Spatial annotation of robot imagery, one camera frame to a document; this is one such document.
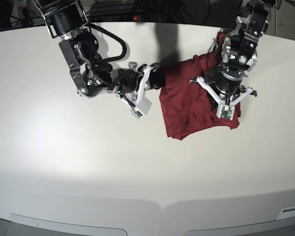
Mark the dark red long-sleeve shirt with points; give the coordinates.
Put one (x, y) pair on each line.
(186, 107)

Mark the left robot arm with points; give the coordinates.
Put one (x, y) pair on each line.
(234, 55)

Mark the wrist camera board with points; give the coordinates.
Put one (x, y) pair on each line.
(141, 109)
(225, 111)

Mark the black power strip red switch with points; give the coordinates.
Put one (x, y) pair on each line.
(115, 18)

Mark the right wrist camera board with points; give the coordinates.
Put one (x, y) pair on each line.
(141, 109)

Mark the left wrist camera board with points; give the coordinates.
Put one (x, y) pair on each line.
(225, 111)

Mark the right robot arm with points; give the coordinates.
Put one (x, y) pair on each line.
(67, 20)

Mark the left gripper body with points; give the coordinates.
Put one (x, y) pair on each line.
(223, 89)

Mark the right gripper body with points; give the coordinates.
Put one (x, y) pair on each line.
(129, 83)

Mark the white label plate on table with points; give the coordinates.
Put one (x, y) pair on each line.
(287, 212)

